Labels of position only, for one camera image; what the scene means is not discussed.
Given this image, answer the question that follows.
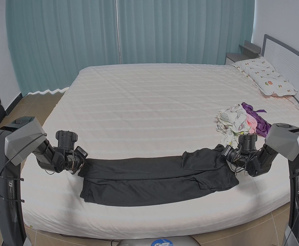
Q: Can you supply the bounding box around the blue-green curtain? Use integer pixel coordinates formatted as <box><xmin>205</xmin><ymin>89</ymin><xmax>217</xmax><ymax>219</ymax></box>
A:
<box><xmin>117</xmin><ymin>0</ymin><xmax>255</xmax><ymax>65</ymax></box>
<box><xmin>5</xmin><ymin>0</ymin><xmax>120</xmax><ymax>95</ymax></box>

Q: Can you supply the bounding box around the bed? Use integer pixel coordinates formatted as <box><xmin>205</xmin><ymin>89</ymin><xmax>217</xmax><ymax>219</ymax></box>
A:
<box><xmin>16</xmin><ymin>33</ymin><xmax>299</xmax><ymax>240</ymax></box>

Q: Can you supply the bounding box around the pink garment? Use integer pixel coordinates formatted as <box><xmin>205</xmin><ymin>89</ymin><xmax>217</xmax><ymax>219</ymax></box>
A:
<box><xmin>245</xmin><ymin>112</ymin><xmax>258</xmax><ymax>135</ymax></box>

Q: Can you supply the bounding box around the white printed pyjama top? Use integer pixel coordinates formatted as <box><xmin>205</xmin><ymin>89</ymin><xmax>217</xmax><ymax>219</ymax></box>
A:
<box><xmin>214</xmin><ymin>105</ymin><xmax>250</xmax><ymax>148</ymax></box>

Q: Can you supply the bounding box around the white printed pillow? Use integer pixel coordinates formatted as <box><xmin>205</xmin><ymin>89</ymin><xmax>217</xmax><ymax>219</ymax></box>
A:
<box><xmin>230</xmin><ymin>57</ymin><xmax>298</xmax><ymax>97</ymax></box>

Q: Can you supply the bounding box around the purple garment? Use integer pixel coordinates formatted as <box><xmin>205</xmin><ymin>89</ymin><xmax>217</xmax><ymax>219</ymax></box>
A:
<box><xmin>242</xmin><ymin>102</ymin><xmax>271</xmax><ymax>138</ymax></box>

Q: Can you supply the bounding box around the black T-shirt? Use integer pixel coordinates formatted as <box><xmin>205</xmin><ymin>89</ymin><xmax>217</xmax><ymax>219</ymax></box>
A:
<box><xmin>78</xmin><ymin>144</ymin><xmax>239</xmax><ymax>207</ymax></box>

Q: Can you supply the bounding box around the grey bedside table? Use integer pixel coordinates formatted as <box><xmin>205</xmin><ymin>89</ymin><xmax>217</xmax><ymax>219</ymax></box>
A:
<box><xmin>226</xmin><ymin>40</ymin><xmax>261</xmax><ymax>65</ymax></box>

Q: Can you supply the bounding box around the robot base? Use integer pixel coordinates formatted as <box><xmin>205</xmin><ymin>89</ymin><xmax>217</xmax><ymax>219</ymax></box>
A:
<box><xmin>114</xmin><ymin>236</ymin><xmax>200</xmax><ymax>246</ymax></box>

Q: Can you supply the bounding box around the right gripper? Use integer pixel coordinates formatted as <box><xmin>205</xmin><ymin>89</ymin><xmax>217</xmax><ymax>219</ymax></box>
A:
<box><xmin>222</xmin><ymin>145</ymin><xmax>239</xmax><ymax>163</ymax></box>

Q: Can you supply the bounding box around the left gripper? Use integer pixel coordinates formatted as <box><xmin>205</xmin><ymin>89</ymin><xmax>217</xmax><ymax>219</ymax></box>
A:
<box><xmin>67</xmin><ymin>146</ymin><xmax>89</xmax><ymax>175</ymax></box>

